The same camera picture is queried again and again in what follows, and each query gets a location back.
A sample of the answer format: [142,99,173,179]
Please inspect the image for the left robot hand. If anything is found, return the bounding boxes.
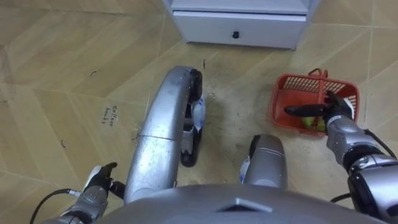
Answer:
[82,162,126,200]

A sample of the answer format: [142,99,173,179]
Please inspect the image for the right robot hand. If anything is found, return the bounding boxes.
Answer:
[284,90,356,124]

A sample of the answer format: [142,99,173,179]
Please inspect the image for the orange plastic basket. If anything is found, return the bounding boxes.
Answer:
[269,67,361,138]

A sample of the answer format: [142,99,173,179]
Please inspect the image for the green soft toy fruit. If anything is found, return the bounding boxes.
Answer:
[300,116,326,132]

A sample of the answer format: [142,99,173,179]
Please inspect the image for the robot legs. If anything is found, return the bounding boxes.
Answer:
[123,65,289,205]

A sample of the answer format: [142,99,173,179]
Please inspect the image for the white cabinet with drawer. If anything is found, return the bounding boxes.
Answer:
[162,0,321,50]

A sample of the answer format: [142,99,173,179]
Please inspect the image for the robot body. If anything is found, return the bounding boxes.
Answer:
[91,183,389,224]

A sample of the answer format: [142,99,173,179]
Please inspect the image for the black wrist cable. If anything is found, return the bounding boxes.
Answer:
[330,129,398,203]
[29,188,82,224]

